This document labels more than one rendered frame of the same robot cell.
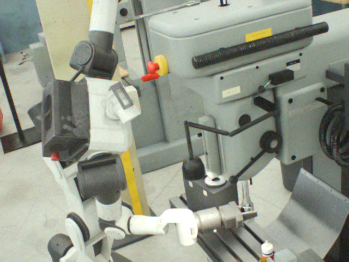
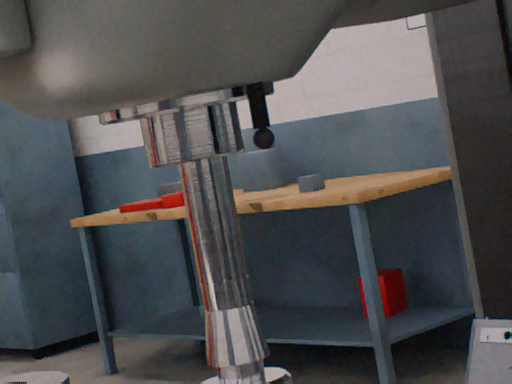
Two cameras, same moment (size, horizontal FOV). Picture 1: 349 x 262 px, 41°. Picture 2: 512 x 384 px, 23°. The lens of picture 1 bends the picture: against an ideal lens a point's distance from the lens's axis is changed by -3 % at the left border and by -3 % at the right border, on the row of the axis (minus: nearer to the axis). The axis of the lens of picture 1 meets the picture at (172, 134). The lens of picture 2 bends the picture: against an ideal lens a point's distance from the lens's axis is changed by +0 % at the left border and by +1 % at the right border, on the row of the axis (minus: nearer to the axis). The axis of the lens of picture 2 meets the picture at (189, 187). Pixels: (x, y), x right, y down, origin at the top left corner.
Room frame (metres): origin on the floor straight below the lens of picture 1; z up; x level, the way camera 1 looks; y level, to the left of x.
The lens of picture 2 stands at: (0.87, -0.02, 1.30)
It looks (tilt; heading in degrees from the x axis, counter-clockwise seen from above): 3 degrees down; 341
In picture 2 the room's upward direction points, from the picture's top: 10 degrees counter-clockwise
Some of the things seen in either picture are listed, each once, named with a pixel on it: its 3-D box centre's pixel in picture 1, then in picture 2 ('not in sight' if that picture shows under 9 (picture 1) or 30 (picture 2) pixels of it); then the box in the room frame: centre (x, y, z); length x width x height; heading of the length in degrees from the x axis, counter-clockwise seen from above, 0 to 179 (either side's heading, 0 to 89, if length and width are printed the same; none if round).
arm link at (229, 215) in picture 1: (223, 218); not in sight; (1.43, -0.13, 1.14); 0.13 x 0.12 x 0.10; 6
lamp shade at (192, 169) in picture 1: (192, 166); not in sight; (1.32, -0.05, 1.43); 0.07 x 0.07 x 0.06
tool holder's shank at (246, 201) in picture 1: (245, 191); (221, 265); (1.44, -0.22, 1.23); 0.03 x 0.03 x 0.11
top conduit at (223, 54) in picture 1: (263, 43); not in sight; (1.31, -0.30, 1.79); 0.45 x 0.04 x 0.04; 109
